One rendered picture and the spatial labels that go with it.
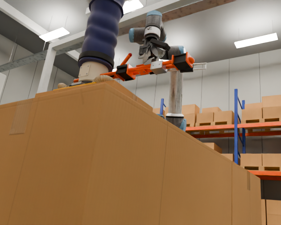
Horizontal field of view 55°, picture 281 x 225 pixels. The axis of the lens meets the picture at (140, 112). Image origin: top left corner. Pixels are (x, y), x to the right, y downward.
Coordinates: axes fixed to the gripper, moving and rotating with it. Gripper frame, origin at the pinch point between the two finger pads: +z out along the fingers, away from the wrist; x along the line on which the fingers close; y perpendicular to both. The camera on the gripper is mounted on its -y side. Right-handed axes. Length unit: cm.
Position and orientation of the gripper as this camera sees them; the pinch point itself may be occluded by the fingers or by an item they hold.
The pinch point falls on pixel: (151, 68)
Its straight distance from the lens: 145.9
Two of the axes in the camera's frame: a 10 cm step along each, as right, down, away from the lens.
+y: -8.3, 0.9, 5.5
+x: -5.4, -3.3, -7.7
